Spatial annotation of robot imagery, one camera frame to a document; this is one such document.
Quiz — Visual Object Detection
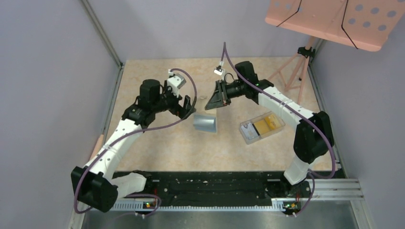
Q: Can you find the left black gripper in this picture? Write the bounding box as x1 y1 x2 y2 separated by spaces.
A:
152 80 196 119

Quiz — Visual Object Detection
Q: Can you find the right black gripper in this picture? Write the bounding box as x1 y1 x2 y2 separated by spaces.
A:
206 80 246 110

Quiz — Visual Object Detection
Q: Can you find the clear plastic card box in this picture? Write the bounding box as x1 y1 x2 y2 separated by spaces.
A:
239 111 286 145

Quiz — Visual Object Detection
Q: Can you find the yellow credit card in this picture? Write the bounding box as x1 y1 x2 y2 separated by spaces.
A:
254 114 284 136

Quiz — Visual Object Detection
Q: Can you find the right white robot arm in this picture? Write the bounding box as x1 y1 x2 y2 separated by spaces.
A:
204 61 336 197

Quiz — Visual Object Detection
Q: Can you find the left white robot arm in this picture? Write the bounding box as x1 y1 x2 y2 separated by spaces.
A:
71 75 196 214

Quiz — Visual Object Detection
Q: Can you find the grey credit card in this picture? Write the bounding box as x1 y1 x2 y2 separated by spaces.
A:
241 123 259 140

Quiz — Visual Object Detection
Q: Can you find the pink music stand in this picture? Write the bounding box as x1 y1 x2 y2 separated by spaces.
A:
265 0 405 103

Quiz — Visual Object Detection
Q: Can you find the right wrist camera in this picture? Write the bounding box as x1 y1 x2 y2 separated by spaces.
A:
213 65 224 76

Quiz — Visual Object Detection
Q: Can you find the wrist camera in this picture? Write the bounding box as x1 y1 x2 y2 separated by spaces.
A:
213 65 224 76
167 72 186 94

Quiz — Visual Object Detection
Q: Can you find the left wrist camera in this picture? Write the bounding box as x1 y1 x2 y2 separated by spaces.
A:
167 72 186 94

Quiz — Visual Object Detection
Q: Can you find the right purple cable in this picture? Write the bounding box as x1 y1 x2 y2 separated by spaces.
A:
221 42 337 217

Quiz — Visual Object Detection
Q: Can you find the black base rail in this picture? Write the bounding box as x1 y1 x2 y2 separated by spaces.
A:
112 170 312 208

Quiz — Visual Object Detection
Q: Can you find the wooden mallet handle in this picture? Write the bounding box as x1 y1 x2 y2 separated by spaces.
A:
89 135 104 159

